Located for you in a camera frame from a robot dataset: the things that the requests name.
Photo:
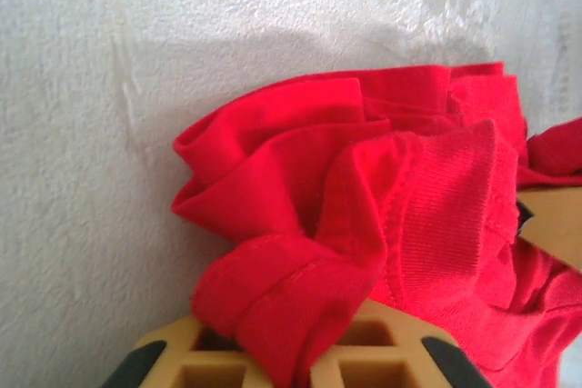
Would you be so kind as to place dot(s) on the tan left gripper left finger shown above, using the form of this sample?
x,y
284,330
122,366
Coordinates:
x,y
182,361

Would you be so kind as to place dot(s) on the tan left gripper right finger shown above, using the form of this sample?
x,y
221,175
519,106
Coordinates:
x,y
386,356

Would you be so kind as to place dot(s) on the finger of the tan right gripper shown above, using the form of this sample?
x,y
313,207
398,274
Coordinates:
x,y
559,206
559,242

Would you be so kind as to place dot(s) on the red t-shirt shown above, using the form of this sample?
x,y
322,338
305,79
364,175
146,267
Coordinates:
x,y
341,179

